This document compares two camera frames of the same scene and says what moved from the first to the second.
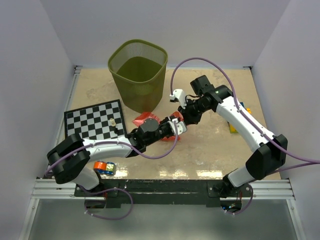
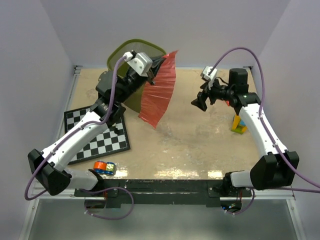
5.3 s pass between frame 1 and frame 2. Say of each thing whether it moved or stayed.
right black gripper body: moved
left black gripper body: moved
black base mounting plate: stayed
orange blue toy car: stayed
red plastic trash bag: moved
